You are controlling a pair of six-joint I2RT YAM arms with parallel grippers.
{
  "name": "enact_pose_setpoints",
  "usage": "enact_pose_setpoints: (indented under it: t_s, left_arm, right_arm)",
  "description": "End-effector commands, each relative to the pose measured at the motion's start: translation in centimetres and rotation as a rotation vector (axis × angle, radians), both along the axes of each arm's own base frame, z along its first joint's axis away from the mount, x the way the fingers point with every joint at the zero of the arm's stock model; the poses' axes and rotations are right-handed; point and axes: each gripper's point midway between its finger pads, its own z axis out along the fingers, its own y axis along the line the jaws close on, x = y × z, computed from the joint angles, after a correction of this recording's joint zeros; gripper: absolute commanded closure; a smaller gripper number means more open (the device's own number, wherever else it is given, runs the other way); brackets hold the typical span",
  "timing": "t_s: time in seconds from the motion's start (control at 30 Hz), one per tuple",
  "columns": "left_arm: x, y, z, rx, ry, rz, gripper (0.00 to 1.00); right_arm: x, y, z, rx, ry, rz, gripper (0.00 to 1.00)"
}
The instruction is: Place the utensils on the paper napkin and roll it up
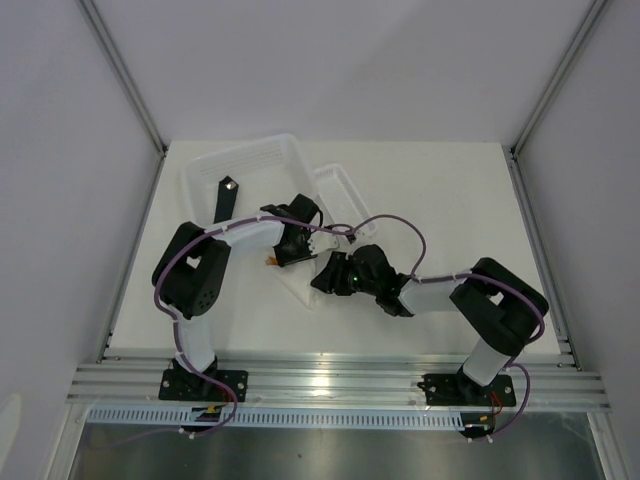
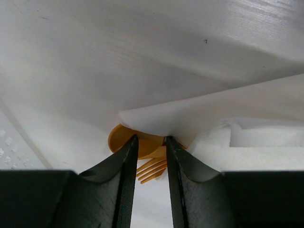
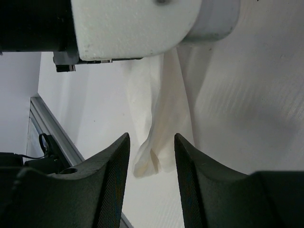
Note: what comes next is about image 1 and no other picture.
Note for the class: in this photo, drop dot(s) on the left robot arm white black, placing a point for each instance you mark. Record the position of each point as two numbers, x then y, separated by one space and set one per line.
188 278

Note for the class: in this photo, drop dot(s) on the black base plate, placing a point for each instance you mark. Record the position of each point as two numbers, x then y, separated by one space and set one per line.
446 389
181 385

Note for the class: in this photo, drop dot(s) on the aluminium front rail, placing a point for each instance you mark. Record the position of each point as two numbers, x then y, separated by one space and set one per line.
337 381

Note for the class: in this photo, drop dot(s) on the aluminium frame post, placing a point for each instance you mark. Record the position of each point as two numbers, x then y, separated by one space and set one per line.
112 54
567 61

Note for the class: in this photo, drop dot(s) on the left side aluminium rail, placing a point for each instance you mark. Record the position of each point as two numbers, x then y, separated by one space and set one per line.
114 308

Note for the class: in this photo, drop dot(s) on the right side aluminium rail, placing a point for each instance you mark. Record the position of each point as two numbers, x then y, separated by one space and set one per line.
558 312

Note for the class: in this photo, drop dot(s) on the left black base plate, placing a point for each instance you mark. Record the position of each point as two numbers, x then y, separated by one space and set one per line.
181 385

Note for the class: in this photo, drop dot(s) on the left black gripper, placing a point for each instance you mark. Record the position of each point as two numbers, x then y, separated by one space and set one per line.
285 259

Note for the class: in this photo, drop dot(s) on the small white plastic tray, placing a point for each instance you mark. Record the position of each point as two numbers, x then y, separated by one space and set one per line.
341 200

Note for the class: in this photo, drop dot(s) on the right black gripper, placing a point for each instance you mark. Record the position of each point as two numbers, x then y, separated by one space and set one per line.
331 278

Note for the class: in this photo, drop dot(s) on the aluminium rail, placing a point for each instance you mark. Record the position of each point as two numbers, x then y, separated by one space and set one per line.
114 308
337 381
558 312

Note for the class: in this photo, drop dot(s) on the right aluminium frame post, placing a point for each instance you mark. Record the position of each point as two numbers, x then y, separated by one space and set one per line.
567 61

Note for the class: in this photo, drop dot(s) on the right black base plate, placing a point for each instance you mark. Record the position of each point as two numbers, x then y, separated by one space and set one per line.
446 389

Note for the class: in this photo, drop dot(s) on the left aluminium frame post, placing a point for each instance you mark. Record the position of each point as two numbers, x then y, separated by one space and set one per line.
112 54

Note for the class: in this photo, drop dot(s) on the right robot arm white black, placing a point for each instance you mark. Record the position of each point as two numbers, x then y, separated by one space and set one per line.
506 312

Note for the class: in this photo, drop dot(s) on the large white plastic basket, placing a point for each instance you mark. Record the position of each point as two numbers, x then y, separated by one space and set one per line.
271 170

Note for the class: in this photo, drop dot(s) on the white slotted cable duct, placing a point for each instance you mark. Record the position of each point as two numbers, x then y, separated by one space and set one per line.
413 420

